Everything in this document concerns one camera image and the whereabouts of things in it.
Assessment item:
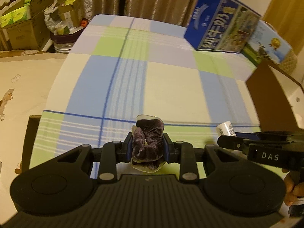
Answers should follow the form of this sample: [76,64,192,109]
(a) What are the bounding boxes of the dark purple velvet scrunchie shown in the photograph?
[131,114,165,173]

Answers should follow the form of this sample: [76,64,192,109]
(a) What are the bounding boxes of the small white pill bottle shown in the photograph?
[216,121,236,136]

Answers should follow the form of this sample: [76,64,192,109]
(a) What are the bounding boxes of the person's right hand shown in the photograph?
[281,169,304,206]

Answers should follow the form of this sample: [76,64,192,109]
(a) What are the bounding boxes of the brown open cardboard box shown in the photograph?
[246,60,303,135]

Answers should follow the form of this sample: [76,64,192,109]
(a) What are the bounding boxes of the checkered bed sheet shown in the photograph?
[30,15,260,167]

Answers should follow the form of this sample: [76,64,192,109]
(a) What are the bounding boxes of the quilted beige cushion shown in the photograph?
[278,49,298,75]

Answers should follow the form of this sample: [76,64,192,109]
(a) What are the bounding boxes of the light blue cow milk box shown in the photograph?
[241,20,294,65]

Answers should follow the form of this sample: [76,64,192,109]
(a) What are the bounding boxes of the beige cartoon blanket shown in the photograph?
[1,50,67,223]

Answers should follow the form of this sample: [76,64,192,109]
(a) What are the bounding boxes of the dark blue milk carton box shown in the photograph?
[184,0,261,53]

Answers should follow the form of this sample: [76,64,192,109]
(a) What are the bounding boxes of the white crumpled plastic bag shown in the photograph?
[44,0,83,36]

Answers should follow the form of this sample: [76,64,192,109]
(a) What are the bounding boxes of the cardboard box with green packs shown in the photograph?
[1,0,54,51]

